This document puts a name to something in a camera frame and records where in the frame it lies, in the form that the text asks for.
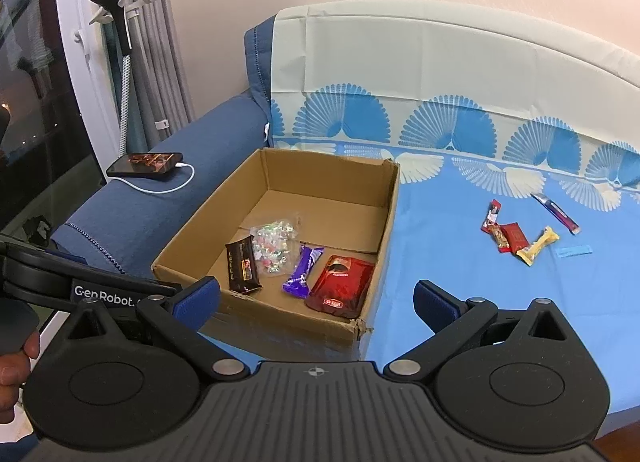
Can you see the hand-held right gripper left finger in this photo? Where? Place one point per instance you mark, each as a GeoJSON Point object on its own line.
{"type": "Point", "coordinates": [197, 302]}

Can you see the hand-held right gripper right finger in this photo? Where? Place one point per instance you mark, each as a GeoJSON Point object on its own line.
{"type": "Point", "coordinates": [435, 304]}

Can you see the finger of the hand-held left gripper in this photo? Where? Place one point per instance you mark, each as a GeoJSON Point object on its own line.
{"type": "Point", "coordinates": [75, 267]}

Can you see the dark brown chocolate bar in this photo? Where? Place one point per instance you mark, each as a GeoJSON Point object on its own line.
{"type": "Point", "coordinates": [244, 267]}

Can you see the small clear candy bar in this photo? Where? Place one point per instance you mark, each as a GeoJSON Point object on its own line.
{"type": "Point", "coordinates": [500, 239]}

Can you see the clear bag of candies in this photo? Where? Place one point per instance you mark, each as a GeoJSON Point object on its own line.
{"type": "Point", "coordinates": [272, 242]}

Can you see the red snack pouch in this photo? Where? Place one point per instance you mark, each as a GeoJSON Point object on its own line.
{"type": "Point", "coordinates": [340, 284]}

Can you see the square red snack packet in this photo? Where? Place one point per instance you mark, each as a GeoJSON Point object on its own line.
{"type": "Point", "coordinates": [516, 237]}

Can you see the thin red snack bar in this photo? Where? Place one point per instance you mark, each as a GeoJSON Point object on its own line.
{"type": "Point", "coordinates": [492, 214]}

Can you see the purple snack packet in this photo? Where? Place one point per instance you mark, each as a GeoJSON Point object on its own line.
{"type": "Point", "coordinates": [302, 272]}

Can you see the yellow wafer packet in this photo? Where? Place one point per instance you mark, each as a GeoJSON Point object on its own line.
{"type": "Point", "coordinates": [537, 245]}

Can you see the light blue strip packet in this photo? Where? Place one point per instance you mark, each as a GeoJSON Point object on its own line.
{"type": "Point", "coordinates": [574, 250]}

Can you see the cardboard box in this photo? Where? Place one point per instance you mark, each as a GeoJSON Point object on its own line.
{"type": "Point", "coordinates": [310, 202]}

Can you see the long purple white stick packet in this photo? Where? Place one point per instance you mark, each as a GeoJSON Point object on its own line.
{"type": "Point", "coordinates": [556, 213]}

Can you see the person's left hand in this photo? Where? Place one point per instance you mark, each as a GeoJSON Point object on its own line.
{"type": "Point", "coordinates": [15, 372]}

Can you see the black smartphone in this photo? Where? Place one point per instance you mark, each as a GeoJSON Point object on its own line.
{"type": "Point", "coordinates": [145, 163]}

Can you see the blue sofa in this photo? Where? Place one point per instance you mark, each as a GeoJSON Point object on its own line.
{"type": "Point", "coordinates": [190, 152]}

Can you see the white curtain clip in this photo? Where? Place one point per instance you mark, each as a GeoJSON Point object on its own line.
{"type": "Point", "coordinates": [161, 123]}

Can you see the fan-print blue sheet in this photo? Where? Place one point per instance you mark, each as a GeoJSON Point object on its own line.
{"type": "Point", "coordinates": [450, 92]}

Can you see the grey curtain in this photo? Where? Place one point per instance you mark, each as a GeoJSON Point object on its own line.
{"type": "Point", "coordinates": [162, 57]}

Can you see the garment steamer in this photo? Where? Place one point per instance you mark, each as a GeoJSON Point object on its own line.
{"type": "Point", "coordinates": [115, 7]}

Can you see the white window frame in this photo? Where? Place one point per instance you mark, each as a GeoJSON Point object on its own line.
{"type": "Point", "coordinates": [87, 67]}

